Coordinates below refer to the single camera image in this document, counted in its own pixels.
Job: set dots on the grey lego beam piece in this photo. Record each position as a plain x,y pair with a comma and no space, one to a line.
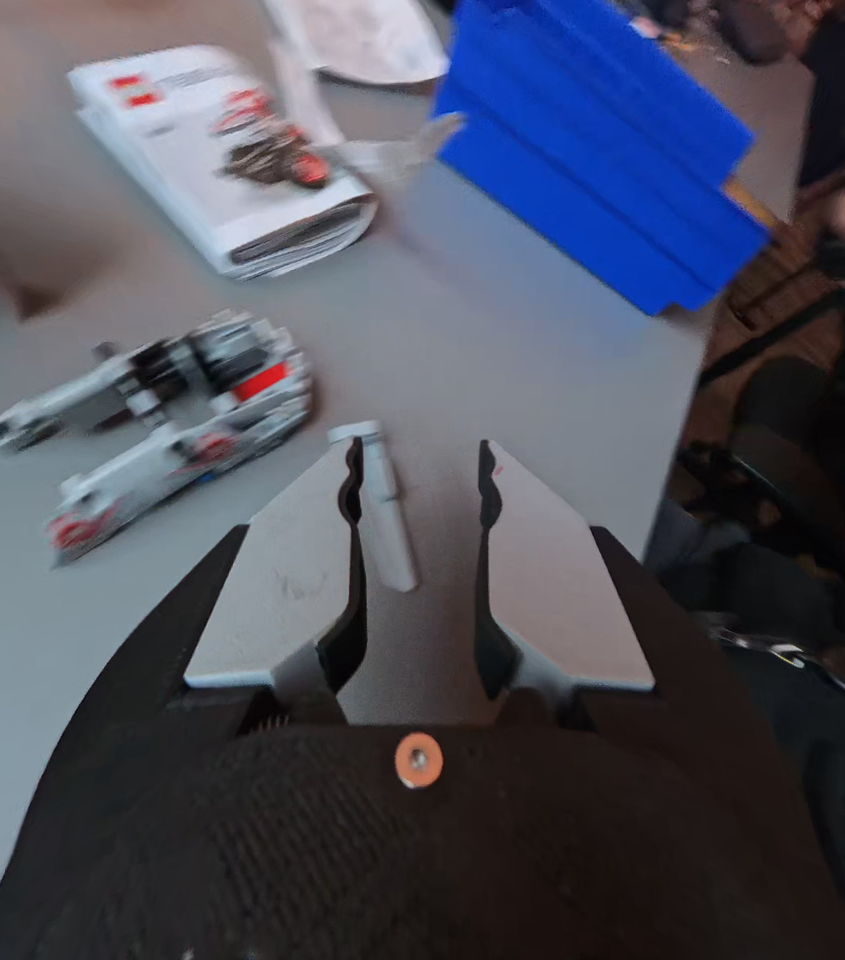
392,540

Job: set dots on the white paper sheet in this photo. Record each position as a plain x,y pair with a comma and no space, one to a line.
370,37

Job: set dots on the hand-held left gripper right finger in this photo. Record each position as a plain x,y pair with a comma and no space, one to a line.
565,592

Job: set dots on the grey toothed lego model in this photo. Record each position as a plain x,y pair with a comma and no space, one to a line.
242,360

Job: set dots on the clear plastic bag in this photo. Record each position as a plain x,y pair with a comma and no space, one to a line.
392,150

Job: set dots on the lego instruction booklet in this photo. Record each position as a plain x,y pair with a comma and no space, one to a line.
167,165

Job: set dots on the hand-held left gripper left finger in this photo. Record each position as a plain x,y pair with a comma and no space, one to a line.
280,585

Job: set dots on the blue plastic bin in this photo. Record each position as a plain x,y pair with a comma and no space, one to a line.
602,217
580,75

